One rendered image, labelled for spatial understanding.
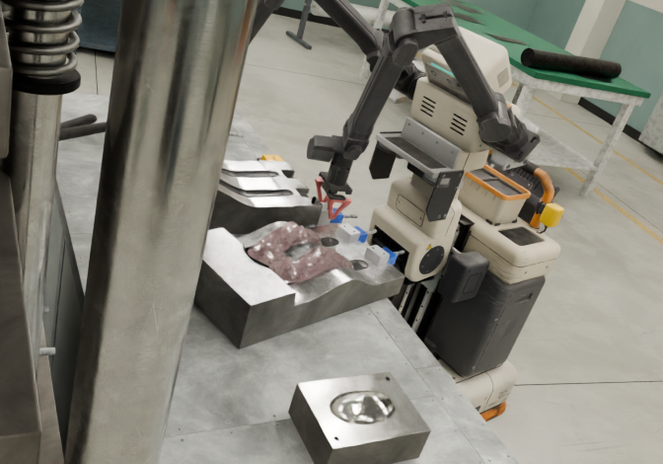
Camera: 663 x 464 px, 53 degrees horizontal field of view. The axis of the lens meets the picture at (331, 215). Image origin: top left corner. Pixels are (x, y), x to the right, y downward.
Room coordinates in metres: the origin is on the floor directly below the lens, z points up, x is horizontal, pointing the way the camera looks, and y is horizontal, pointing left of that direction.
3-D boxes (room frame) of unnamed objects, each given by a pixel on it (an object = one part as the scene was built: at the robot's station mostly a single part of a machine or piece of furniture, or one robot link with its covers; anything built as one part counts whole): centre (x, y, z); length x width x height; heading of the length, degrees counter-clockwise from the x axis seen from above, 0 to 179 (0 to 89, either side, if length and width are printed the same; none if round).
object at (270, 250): (1.33, 0.04, 0.90); 0.26 x 0.18 x 0.08; 141
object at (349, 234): (1.57, -0.08, 0.85); 0.13 x 0.05 x 0.05; 141
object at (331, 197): (1.66, 0.00, 0.88); 0.07 x 0.07 x 0.09; 29
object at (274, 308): (1.33, 0.04, 0.85); 0.50 x 0.26 x 0.11; 141
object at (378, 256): (1.51, -0.17, 0.85); 0.13 x 0.05 x 0.05; 141
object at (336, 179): (1.68, 0.02, 0.96); 0.10 x 0.07 x 0.07; 29
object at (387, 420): (0.92, -0.15, 0.83); 0.20 x 0.15 x 0.07; 124
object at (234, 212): (1.58, 0.31, 0.87); 0.50 x 0.26 x 0.14; 124
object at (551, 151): (5.74, -0.86, 0.51); 2.40 x 1.13 x 1.02; 30
